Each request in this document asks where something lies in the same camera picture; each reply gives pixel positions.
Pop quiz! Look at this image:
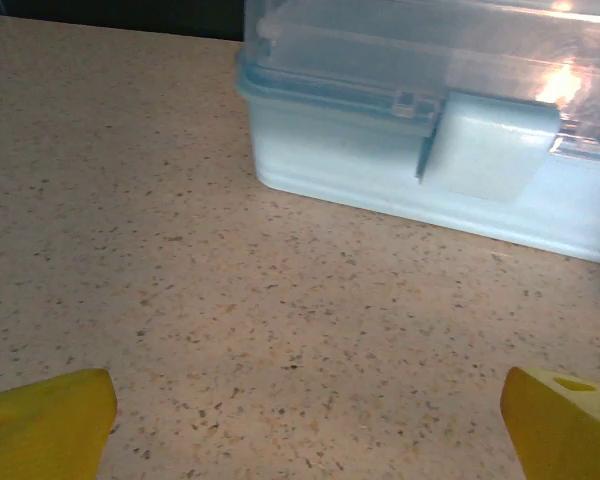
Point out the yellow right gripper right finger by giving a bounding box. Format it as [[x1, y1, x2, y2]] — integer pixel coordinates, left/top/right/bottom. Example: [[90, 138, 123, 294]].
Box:
[[499, 366, 600, 480]]

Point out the translucent blue plastic tool box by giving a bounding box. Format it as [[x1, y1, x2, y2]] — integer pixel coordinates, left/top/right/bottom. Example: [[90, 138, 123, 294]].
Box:
[[235, 0, 600, 267]]

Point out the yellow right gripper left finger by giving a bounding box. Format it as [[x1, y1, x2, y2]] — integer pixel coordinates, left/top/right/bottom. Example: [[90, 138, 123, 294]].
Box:
[[0, 367, 118, 480]]

